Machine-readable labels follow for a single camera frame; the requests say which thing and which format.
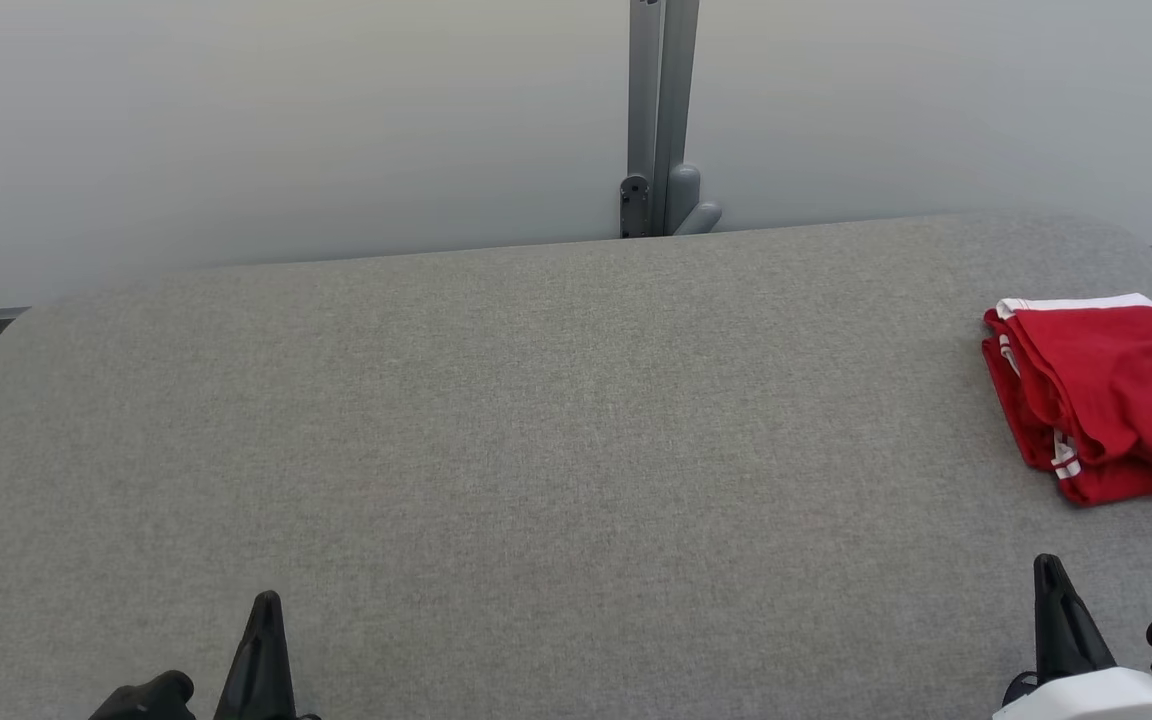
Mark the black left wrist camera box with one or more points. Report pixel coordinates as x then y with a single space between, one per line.
146 698

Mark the grey metal post bracket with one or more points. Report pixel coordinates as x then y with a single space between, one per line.
661 80

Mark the grey fabric sofa cushion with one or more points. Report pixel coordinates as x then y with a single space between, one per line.
536 450

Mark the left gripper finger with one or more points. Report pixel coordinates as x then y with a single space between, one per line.
278 680
248 680

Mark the red shirt with white hem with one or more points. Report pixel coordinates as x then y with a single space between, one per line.
1126 380

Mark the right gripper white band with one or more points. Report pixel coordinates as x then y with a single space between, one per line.
1096 700

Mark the red jersey with black letters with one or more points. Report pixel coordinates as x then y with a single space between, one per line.
1106 485

